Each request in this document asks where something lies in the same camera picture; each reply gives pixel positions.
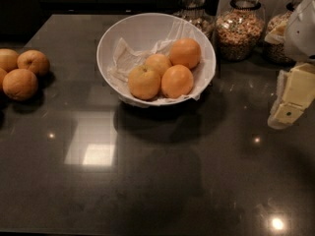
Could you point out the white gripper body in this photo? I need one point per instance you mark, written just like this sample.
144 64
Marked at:
301 33

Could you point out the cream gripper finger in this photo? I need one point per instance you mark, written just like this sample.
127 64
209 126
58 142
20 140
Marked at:
275 32
295 93

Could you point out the back right orange in bowl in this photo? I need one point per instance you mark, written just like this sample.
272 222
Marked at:
185 51

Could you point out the orange in bowl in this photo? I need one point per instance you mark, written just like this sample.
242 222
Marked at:
178 80
159 62
185 51
144 82

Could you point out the front right orange in bowl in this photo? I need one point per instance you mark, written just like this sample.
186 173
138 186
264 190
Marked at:
178 80

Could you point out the middle orange in bowl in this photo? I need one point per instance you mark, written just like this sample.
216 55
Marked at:
159 62

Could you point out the white bowl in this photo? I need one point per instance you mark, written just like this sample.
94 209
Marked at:
141 30

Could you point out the front left orange in bowl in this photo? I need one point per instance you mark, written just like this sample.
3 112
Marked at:
144 82

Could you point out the right glass jar with grains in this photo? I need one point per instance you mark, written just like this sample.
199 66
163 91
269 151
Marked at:
275 52

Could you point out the glass jar with grains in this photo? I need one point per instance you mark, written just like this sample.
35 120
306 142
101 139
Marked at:
275 52
194 12
239 28

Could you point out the middle glass jar with grains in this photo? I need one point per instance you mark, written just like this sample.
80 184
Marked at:
239 28

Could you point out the left glass jar with grains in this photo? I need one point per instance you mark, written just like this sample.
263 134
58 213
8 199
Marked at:
194 12

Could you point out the white paper liner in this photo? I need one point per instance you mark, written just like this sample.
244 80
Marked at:
126 59

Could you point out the orange on table back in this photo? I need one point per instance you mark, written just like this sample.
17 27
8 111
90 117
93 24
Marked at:
34 61

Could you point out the orange on table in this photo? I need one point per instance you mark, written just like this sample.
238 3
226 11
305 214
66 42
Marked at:
20 84
8 59
34 61

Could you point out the orange on table front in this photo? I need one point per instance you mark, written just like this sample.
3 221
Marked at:
20 84

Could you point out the orange on table far left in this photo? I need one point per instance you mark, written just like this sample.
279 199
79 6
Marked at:
8 59

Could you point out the orange at left edge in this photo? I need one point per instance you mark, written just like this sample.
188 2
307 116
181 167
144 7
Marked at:
3 74

